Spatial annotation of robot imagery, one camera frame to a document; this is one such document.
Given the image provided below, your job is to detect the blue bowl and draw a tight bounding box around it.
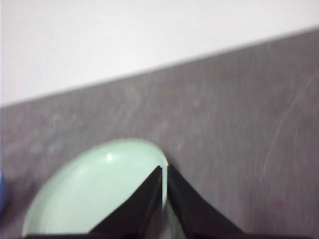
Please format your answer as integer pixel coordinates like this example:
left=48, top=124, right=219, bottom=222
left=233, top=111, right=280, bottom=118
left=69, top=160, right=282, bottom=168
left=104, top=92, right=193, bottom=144
left=0, top=173, right=8, bottom=212

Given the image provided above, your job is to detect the green plate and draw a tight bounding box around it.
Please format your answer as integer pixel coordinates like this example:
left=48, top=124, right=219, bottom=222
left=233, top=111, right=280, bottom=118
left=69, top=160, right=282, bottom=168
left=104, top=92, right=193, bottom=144
left=21, top=138, right=186, bottom=239

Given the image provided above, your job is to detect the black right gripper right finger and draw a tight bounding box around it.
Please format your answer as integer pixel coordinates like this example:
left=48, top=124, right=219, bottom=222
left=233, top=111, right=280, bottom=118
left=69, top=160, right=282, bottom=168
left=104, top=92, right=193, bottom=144
left=167, top=164, right=319, bottom=239

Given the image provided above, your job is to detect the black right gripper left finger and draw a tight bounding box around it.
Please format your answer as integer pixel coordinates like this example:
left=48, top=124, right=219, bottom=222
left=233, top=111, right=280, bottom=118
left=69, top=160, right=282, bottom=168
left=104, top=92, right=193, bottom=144
left=24, top=166, right=163, bottom=239

